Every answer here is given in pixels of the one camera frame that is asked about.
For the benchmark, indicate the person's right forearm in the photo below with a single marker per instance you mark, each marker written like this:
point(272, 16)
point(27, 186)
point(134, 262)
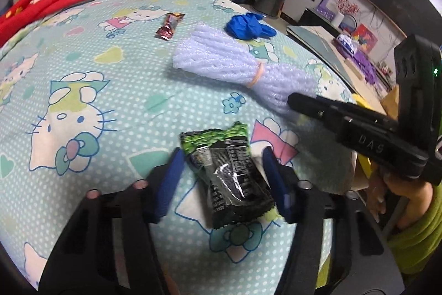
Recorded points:
point(421, 241)

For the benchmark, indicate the marble top coffee table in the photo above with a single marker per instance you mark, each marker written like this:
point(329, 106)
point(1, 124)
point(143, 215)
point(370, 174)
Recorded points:
point(317, 43)

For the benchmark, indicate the green black snack packet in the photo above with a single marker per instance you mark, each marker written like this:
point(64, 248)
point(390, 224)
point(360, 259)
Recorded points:
point(234, 184)

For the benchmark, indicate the white vase with red flowers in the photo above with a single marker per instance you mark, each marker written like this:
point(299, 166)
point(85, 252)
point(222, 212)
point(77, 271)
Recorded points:
point(339, 19)

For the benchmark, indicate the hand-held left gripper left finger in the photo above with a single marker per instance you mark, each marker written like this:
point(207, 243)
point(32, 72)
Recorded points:
point(169, 177)

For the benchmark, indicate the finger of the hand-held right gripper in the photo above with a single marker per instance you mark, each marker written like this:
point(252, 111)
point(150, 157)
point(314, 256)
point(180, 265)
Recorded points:
point(317, 110)

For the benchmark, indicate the tissue packet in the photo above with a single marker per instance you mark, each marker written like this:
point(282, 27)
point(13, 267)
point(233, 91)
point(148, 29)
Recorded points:
point(346, 42)

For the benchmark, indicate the round black framed ornament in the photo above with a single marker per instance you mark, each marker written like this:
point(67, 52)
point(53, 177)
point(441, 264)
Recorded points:
point(348, 24)

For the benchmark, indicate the purple foam net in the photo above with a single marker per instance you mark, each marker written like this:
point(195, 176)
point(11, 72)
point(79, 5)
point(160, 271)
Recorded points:
point(214, 56)

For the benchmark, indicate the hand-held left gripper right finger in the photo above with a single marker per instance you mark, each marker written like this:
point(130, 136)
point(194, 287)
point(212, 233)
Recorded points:
point(276, 184)

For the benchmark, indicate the purple gift box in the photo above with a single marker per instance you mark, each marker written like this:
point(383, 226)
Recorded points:
point(326, 8)

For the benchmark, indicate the black television cabinet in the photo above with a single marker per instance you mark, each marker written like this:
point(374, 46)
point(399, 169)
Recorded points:
point(310, 16)

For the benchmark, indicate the blue rubber glove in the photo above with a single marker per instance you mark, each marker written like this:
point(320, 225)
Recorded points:
point(247, 26)

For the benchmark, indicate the colourful picture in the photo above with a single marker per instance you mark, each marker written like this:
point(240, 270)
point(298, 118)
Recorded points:
point(365, 37)

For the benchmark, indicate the cartoon cat printed bed sheet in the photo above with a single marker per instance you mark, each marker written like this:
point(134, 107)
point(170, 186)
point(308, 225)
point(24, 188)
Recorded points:
point(138, 73)

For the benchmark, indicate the red brown candy wrapper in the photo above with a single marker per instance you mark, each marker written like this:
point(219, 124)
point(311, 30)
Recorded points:
point(169, 27)

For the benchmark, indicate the person's right hand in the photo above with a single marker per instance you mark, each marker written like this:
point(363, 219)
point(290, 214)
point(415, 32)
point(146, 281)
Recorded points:
point(414, 200)

